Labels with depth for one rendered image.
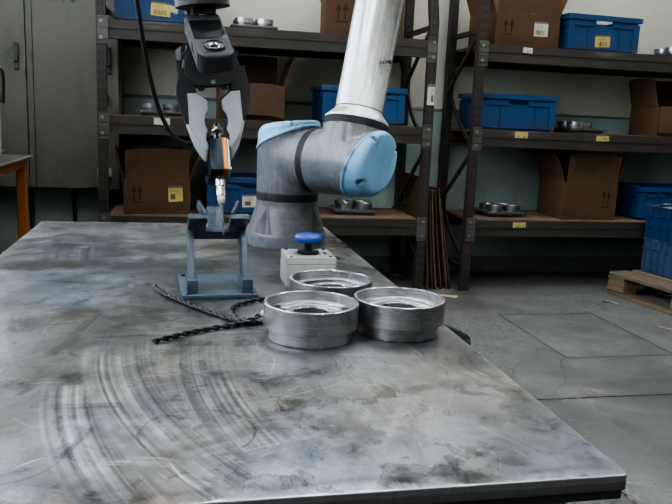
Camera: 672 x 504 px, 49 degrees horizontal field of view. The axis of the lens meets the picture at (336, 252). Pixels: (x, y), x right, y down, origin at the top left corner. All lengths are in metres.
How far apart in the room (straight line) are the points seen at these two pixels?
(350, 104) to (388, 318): 0.57
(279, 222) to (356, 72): 0.30
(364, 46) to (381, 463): 0.90
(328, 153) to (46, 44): 3.50
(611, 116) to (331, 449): 5.22
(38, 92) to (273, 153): 3.39
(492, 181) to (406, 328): 4.50
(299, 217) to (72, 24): 3.42
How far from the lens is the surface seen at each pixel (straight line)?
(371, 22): 1.34
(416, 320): 0.82
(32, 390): 0.70
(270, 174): 1.36
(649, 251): 5.09
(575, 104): 5.55
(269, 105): 4.32
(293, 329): 0.78
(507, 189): 5.34
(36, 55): 4.67
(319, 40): 4.32
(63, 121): 4.64
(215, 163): 0.98
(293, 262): 1.04
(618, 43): 5.13
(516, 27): 4.77
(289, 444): 0.57
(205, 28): 0.99
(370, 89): 1.31
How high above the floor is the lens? 1.04
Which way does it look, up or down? 10 degrees down
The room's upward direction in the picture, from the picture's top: 2 degrees clockwise
